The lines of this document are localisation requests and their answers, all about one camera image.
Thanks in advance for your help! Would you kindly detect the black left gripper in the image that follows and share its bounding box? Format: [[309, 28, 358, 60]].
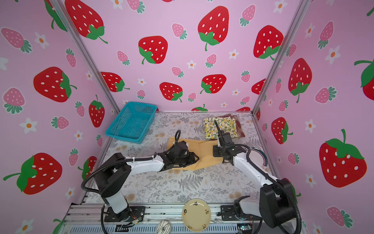
[[174, 151, 201, 167]]

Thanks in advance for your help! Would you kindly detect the tan skirt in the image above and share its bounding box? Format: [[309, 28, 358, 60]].
[[174, 138, 223, 171]]

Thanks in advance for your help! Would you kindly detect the red plaid skirt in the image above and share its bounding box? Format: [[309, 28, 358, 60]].
[[221, 114, 245, 138]]

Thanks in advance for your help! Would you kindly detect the lemon print skirt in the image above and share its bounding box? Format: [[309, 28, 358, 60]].
[[203, 117, 238, 140]]

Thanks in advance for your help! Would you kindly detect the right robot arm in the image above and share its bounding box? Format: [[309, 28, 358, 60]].
[[213, 131, 302, 234]]

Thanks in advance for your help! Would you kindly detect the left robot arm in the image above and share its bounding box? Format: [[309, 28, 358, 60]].
[[92, 141, 200, 215]]

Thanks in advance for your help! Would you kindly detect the pink plate with teal rim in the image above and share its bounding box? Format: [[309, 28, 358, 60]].
[[249, 147, 268, 170]]

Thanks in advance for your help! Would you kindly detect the teal plastic basket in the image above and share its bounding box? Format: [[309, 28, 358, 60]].
[[105, 102, 157, 144]]

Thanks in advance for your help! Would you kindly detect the cream plate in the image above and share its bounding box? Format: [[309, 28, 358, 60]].
[[182, 199, 211, 232]]

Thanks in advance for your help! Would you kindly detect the chocolate drizzled donut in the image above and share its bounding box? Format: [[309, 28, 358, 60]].
[[156, 220, 171, 234]]

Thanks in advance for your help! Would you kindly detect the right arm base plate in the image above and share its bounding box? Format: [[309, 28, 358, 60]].
[[217, 205, 260, 221]]

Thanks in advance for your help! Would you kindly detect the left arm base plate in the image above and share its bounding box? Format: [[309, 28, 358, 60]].
[[104, 206, 146, 223]]

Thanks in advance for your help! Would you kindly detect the aluminium frame rail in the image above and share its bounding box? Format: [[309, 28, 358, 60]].
[[55, 203, 307, 234]]

